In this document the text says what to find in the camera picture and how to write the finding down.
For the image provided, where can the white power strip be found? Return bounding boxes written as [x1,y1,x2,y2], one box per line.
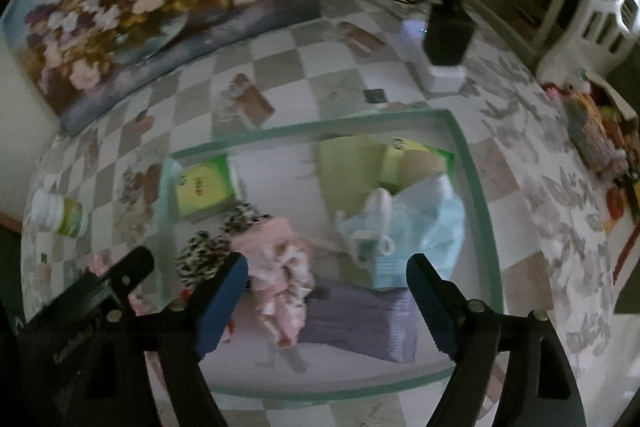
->
[400,17,467,94]

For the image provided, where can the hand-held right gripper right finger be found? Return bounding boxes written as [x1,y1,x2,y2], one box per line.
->
[406,253,587,427]

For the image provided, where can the purple cloth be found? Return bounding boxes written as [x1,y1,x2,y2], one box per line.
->
[299,279,419,364]

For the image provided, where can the pink scrunchie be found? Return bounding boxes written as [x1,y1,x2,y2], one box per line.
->
[232,217,317,349]

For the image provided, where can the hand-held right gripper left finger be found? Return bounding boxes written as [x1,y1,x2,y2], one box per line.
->
[75,252,250,427]

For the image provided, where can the black power adapter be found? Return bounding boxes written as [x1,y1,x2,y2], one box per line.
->
[423,0,477,68]

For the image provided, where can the light blue face mask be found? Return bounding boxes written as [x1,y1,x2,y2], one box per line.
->
[334,174,467,292]

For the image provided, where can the leopard print scrunchie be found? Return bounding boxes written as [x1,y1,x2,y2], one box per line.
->
[177,202,274,289]

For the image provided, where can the clear plastic box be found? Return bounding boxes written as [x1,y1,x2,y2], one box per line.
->
[155,107,504,402]

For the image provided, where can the light green cloth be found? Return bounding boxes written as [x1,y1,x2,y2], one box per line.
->
[317,138,401,278]

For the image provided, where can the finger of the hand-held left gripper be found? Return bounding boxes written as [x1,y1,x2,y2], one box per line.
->
[60,247,155,309]

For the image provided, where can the yellow-green packet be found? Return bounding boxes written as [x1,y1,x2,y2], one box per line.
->
[174,156,242,222]

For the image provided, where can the white-lidded green label bottle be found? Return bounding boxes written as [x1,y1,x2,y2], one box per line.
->
[29,189,91,240]

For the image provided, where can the colourful toy pile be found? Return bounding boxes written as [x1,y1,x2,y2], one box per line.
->
[545,71,640,239]

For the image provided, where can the white chair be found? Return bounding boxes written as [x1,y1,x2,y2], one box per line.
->
[536,0,640,78]

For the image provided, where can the green packet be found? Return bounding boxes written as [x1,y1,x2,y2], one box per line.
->
[379,138,457,194]

